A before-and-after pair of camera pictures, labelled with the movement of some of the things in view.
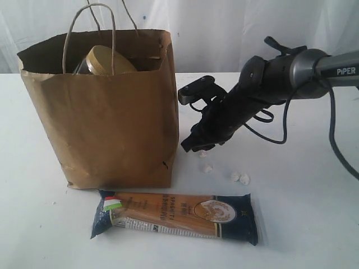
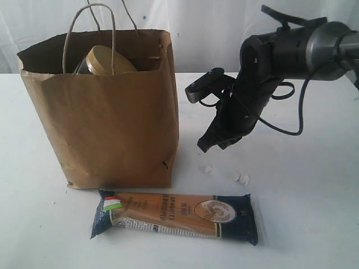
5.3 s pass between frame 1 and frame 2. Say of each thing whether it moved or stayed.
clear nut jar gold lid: stayed
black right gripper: moved
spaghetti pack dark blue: stayed
